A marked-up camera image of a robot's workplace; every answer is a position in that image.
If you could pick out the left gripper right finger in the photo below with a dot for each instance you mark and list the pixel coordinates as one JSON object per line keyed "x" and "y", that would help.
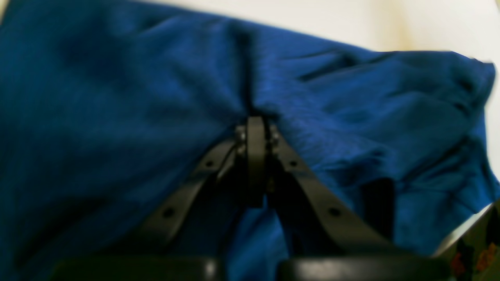
{"x": 327, "y": 241}

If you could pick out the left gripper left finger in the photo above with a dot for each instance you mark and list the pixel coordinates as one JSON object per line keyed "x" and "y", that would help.
{"x": 184, "y": 238}

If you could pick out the dark blue t-shirt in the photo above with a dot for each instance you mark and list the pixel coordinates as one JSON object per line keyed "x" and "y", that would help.
{"x": 107, "y": 105}

